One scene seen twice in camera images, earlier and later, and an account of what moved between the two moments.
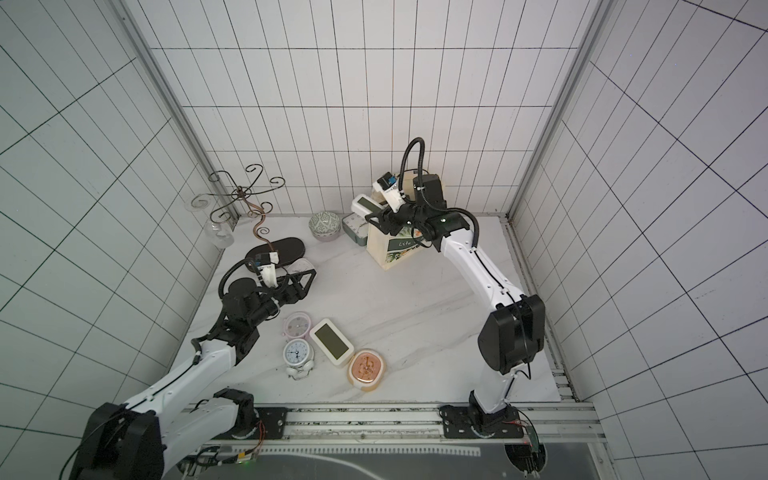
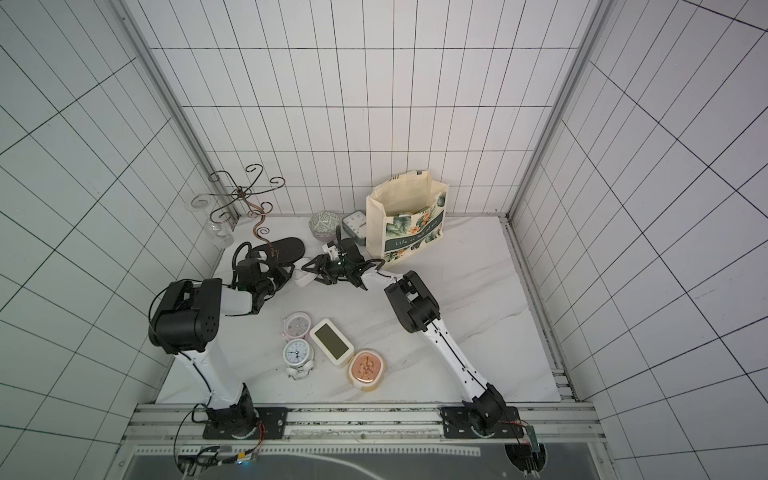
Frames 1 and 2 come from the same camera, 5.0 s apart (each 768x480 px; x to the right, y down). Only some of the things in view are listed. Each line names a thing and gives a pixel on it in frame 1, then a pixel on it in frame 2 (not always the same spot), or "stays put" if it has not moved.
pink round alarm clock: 297,324 stays put
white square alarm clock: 301,265 stays put
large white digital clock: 332,341 stays put
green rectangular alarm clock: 356,227 stays put
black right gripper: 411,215 → 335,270
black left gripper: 300,290 → 284,275
